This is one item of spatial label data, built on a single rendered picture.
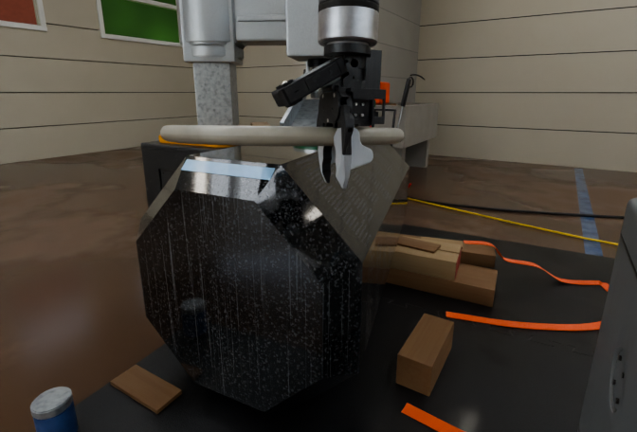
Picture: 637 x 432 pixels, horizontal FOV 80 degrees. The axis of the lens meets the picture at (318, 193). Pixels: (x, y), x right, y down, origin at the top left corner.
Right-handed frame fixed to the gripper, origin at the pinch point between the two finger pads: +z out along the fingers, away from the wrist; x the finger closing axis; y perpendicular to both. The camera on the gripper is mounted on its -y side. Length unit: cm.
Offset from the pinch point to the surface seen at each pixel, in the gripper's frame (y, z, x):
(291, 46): 20, -33, 73
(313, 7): 25, -45, 69
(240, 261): -6, 29, 44
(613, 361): 28.8, 21.9, -28.6
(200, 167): -13, 5, 59
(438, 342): 64, 69, 40
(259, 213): -1.8, 14.8, 37.7
